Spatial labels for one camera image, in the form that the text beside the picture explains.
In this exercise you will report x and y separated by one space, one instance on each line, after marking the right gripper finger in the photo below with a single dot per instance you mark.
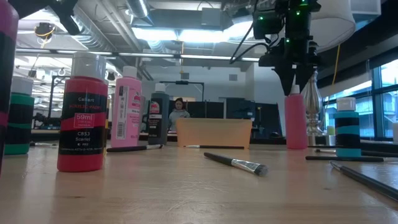
286 77
303 76

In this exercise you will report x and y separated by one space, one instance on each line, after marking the black marker pen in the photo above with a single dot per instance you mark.
130 148

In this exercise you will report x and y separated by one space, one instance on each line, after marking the orange plastic bin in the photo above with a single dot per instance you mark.
214 132

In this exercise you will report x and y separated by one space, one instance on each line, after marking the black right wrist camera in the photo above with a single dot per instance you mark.
267 25

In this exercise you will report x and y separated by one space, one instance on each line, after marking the black paint brush long ferrule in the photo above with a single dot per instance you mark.
367 182

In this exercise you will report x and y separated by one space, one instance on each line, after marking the tall pink labelled paint bottle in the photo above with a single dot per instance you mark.
126 109

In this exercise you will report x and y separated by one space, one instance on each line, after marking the silver ventilation duct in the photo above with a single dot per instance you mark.
138 7

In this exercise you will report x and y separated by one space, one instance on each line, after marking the long ceiling light bar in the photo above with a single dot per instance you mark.
146 55

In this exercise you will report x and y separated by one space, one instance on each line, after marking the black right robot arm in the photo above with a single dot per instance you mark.
298 21

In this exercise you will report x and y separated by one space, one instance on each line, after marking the silver table lamp white shade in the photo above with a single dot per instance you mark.
332 25

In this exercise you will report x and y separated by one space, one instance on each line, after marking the wide black paint brush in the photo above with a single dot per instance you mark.
224 159

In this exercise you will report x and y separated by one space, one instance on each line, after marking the black background gantry frame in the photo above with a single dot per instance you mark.
182 82

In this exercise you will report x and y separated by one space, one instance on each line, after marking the green black striped paint bottle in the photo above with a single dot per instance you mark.
19 124

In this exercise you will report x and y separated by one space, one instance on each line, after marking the magenta black striped paint bottle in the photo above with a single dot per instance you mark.
7 77

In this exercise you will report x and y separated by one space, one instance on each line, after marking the dark grey paint bottle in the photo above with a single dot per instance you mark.
158 124

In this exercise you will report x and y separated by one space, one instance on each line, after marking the coral pink paint bottle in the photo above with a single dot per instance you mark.
296 124

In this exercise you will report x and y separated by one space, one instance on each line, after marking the blue black striped paint bottle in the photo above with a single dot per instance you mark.
347 124

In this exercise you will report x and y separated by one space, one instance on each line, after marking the red scarlet paint bottle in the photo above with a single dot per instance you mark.
82 130

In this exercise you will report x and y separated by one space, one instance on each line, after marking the grey ceiling box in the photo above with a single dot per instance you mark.
211 17

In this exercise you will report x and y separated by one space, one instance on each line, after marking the background robot station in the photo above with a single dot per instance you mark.
46 121

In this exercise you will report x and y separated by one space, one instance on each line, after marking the small yellow-green object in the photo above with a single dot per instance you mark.
331 130

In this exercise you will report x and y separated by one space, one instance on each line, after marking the person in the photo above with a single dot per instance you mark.
179 112

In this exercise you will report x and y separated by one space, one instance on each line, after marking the black ceiling spotlight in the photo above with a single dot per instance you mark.
111 76

